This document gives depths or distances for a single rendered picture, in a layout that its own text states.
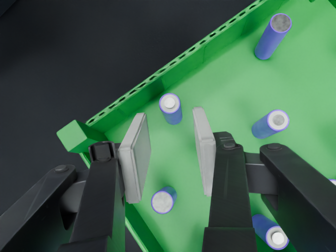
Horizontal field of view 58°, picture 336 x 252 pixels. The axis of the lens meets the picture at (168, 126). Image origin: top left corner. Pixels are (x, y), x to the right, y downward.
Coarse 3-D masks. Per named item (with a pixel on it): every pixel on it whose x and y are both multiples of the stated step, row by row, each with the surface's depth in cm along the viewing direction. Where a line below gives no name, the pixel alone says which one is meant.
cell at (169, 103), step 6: (162, 96) 26; (168, 96) 26; (174, 96) 26; (162, 102) 26; (168, 102) 25; (174, 102) 25; (162, 108) 26; (168, 108) 25; (174, 108) 25; (180, 108) 27; (168, 114) 26; (174, 114) 26; (180, 114) 29; (168, 120) 29; (174, 120) 29; (180, 120) 31
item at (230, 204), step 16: (224, 144) 14; (240, 144) 14; (224, 160) 12; (240, 160) 12; (224, 176) 11; (240, 176) 11; (224, 192) 10; (240, 192) 10; (224, 208) 9; (240, 208) 9; (208, 224) 8; (224, 224) 8; (240, 224) 8; (208, 240) 7; (224, 240) 7; (240, 240) 7
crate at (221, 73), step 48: (288, 0) 32; (192, 48) 27; (240, 48) 32; (288, 48) 32; (144, 96) 30; (192, 96) 32; (240, 96) 31; (288, 96) 31; (192, 144) 31; (288, 144) 30; (144, 192) 31; (192, 192) 30; (144, 240) 26; (192, 240) 30
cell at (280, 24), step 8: (272, 16) 26; (280, 16) 26; (288, 16) 26; (272, 24) 26; (280, 24) 26; (288, 24) 26; (264, 32) 27; (272, 32) 26; (280, 32) 25; (264, 40) 28; (272, 40) 27; (280, 40) 27; (256, 48) 31; (264, 48) 29; (272, 48) 29; (256, 56) 32; (264, 56) 31
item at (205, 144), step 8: (192, 112) 21; (200, 112) 19; (200, 120) 17; (200, 128) 16; (208, 128) 16; (200, 136) 15; (208, 136) 15; (200, 144) 14; (208, 144) 14; (200, 152) 14; (208, 152) 14; (200, 160) 15; (208, 160) 14; (200, 168) 16; (208, 168) 15; (208, 176) 15; (208, 184) 15; (208, 192) 15
